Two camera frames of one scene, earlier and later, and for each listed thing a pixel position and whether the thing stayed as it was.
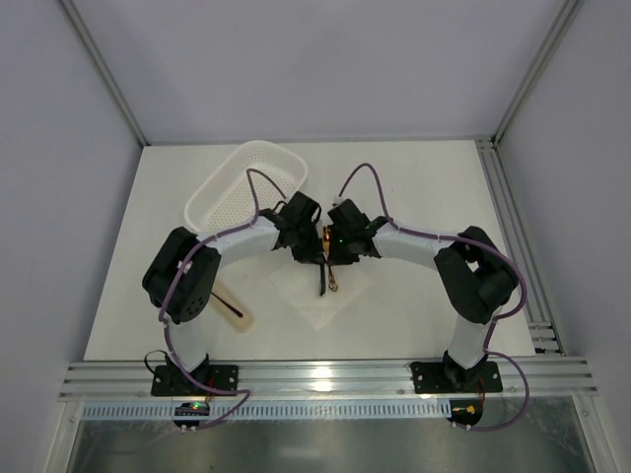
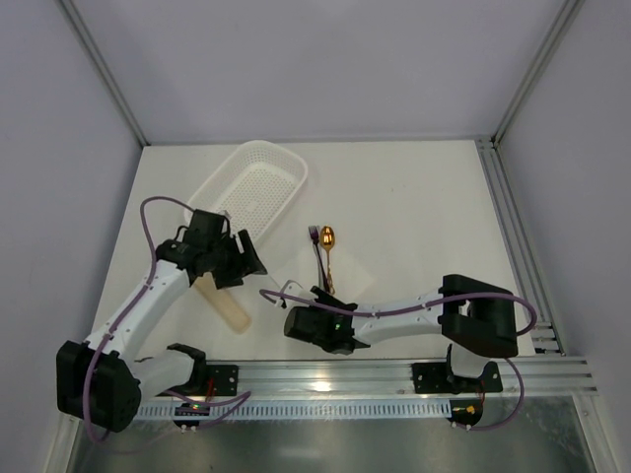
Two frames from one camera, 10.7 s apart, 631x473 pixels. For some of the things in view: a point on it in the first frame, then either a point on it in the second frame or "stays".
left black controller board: (190, 409) stays
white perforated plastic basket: (225, 200) stays
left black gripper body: (311, 246) -> (242, 257)
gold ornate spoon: (333, 286) stays
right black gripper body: (340, 247) -> (324, 297)
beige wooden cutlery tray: (242, 324) stays
